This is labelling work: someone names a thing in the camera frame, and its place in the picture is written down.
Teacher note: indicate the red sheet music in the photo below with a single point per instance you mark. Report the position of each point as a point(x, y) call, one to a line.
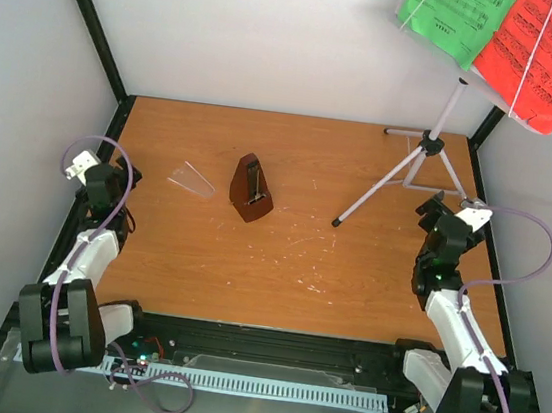
point(517, 63)

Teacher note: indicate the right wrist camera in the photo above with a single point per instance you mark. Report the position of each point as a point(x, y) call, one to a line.
point(474, 213)

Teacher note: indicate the lilac music stand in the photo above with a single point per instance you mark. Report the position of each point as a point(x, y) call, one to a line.
point(429, 145)

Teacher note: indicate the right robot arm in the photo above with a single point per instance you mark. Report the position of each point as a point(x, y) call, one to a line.
point(469, 377)

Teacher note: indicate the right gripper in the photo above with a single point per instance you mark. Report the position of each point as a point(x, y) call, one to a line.
point(438, 208)

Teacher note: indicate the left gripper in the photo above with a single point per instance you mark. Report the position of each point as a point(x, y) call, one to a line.
point(124, 179)

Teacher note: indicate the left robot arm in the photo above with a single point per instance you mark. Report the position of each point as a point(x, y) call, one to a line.
point(62, 326)

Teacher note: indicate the green sheet music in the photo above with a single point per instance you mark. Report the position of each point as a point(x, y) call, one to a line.
point(460, 28)

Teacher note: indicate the clear plastic metronome cover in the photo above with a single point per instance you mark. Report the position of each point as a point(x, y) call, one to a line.
point(187, 177)

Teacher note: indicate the brown wooden metronome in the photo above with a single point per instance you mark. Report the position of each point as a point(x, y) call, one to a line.
point(249, 193)

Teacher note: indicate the black aluminium frame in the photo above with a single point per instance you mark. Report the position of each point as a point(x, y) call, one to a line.
point(125, 104)

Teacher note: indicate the light blue cable duct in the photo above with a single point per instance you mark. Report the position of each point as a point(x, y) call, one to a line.
point(262, 388)

